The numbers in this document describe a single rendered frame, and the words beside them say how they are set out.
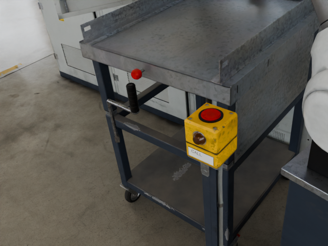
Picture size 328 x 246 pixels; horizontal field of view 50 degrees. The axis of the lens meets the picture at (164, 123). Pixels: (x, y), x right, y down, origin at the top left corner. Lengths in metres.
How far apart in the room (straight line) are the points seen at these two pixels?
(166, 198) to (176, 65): 0.69
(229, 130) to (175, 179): 0.92
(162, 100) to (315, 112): 1.71
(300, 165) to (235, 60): 0.32
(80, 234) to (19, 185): 0.54
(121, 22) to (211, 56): 0.44
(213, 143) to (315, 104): 0.24
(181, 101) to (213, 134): 1.41
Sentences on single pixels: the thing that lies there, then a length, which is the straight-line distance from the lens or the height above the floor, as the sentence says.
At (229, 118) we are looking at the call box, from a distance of 0.70.
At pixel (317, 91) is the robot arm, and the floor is 1.04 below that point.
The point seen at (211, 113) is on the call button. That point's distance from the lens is 0.71.
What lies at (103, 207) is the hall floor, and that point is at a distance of 1.80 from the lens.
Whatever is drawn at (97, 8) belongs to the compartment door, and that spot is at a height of 0.85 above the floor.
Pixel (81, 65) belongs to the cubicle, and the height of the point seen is 0.20.
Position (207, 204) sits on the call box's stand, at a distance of 0.87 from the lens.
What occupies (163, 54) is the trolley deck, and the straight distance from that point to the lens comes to 1.11.
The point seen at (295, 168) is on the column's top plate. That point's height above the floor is 0.75.
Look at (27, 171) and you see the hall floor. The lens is 2.17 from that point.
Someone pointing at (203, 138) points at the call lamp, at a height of 0.88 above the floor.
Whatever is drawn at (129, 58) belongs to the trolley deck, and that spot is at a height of 0.84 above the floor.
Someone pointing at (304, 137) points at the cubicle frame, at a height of 0.23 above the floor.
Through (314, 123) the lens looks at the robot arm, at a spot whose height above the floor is 0.99.
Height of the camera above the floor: 1.31
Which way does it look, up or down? 36 degrees down
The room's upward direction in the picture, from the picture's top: 7 degrees counter-clockwise
